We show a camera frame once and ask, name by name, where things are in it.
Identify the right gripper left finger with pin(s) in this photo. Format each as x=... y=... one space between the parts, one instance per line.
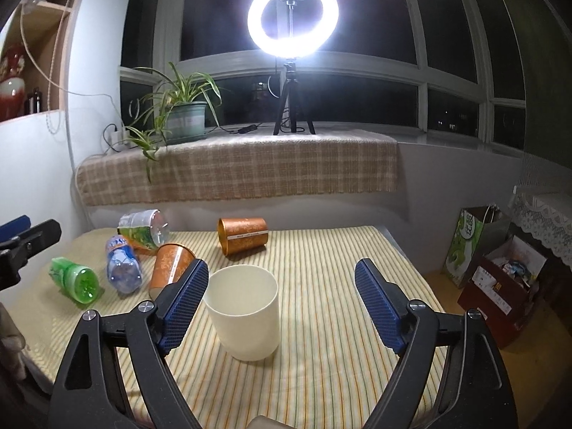
x=89 y=391

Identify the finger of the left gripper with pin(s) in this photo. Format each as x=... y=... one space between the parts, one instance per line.
x=16 y=252
x=15 y=227

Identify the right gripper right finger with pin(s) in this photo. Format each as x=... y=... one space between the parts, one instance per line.
x=450 y=373

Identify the white paper cup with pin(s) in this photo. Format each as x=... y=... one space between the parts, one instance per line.
x=242 y=302

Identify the near orange paper cup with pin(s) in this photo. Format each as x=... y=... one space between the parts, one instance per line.
x=171 y=261

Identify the orange paper cup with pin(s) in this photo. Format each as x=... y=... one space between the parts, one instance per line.
x=171 y=261
x=237 y=235

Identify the far orange paper cup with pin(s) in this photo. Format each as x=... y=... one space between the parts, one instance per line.
x=237 y=235

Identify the green tea bottle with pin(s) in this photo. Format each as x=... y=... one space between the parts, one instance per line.
x=79 y=282

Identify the red cardboard box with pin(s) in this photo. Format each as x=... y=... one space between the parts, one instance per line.
x=505 y=285

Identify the blue label water bottle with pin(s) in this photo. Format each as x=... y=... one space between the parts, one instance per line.
x=123 y=269

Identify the white power adapter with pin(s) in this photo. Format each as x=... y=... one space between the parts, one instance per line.
x=115 y=137

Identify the red white vase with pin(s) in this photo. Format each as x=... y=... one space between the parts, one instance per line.
x=12 y=83

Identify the green paper bag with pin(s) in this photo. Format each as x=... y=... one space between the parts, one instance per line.
x=479 y=230

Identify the white lace cloth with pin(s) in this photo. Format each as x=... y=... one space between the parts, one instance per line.
x=547 y=218

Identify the striped table cloth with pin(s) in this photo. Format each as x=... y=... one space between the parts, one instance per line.
x=330 y=368

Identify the potted spider plant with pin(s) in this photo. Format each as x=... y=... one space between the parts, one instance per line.
x=152 y=127

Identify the plaid windowsill cloth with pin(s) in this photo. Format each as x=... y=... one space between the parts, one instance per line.
x=258 y=166

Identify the ring light on tripod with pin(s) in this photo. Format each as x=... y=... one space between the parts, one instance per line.
x=290 y=48

